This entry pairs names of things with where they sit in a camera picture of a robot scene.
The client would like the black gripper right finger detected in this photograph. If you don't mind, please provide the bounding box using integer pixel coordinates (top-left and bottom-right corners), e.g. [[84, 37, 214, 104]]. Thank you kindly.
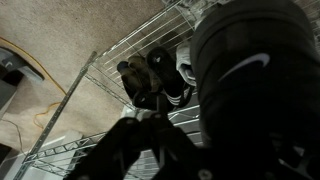
[[269, 139, 320, 180]]

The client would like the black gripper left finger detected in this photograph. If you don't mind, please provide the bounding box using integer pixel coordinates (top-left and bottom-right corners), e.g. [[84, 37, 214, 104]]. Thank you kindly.
[[64, 94, 204, 180]]

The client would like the white sneaker blue insole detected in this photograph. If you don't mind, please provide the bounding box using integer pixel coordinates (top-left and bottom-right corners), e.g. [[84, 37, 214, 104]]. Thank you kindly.
[[175, 41, 198, 88]]

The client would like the grey plastic floor piece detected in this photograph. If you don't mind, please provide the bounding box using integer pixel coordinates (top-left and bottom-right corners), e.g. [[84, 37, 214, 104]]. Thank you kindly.
[[0, 46, 46, 84]]

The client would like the black Nike sneaker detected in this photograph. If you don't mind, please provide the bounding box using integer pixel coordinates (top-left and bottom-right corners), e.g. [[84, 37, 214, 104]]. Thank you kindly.
[[189, 0, 320, 161]]

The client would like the grey white worn sneaker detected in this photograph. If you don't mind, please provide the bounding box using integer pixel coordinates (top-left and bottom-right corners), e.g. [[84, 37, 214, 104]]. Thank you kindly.
[[181, 0, 218, 24]]

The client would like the chrome wire shoe rack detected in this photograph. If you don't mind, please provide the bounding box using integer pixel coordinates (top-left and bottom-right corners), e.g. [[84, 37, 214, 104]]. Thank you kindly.
[[13, 0, 320, 180]]

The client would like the yellow extension cable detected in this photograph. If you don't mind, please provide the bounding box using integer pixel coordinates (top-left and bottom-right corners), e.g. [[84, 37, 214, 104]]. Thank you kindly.
[[0, 36, 68, 131]]

